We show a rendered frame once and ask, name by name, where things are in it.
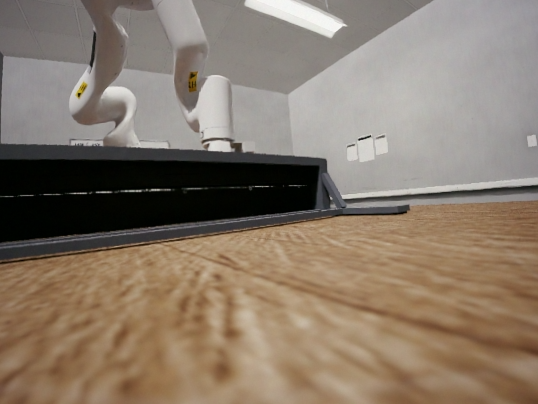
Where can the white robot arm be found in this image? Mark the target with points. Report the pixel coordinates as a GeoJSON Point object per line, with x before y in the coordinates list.
{"type": "Point", "coordinates": [210, 104]}

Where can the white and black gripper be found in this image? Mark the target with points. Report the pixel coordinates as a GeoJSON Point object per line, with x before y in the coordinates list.
{"type": "Point", "coordinates": [217, 145]}

